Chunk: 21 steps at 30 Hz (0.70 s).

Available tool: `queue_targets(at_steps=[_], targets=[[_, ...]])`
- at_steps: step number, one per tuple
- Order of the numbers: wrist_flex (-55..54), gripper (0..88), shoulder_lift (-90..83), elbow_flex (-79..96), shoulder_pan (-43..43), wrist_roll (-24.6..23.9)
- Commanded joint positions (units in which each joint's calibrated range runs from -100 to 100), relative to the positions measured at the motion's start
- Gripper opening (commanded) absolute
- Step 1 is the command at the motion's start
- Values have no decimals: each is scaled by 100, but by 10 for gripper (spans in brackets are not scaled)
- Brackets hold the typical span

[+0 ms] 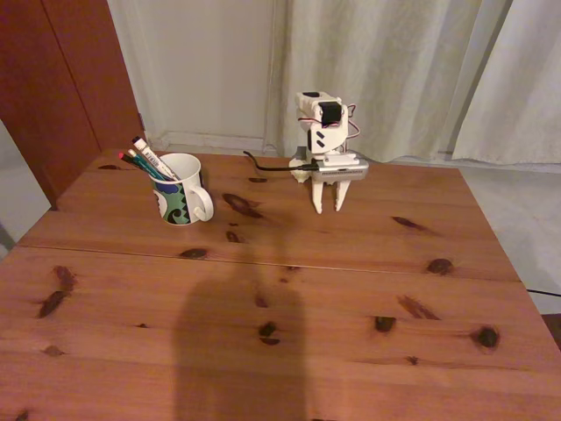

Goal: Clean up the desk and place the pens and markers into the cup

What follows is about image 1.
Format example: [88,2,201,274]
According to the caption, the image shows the white curtain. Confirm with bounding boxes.
[262,0,514,166]
[451,0,561,166]

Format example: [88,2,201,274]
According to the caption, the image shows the white mug green blue pattern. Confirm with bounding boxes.
[151,153,215,225]

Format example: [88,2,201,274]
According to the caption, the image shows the black pen red ends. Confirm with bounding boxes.
[117,151,170,182]

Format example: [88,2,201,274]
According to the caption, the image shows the green translucent pen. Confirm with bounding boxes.
[127,148,174,182]

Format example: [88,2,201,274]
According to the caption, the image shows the dark brown furniture piece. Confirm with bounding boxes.
[541,313,561,352]

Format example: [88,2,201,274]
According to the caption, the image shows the brown wooden door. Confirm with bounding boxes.
[0,0,148,211]

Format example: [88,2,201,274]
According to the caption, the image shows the silver camera box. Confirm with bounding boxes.
[315,157,369,182]

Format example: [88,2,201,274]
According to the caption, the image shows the white marker black caps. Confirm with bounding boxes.
[131,136,181,182]

